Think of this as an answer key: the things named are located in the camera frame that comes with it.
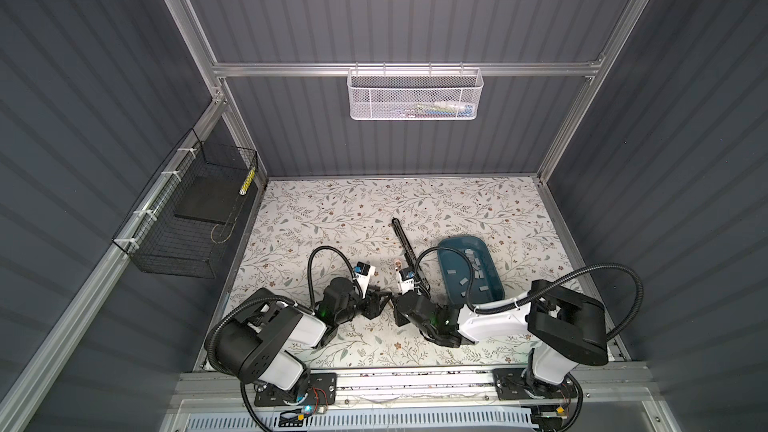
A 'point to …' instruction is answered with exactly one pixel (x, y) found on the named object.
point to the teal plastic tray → (454, 271)
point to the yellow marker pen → (247, 182)
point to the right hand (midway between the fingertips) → (395, 301)
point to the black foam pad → (211, 198)
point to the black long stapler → (419, 281)
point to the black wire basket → (178, 226)
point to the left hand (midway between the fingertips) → (386, 293)
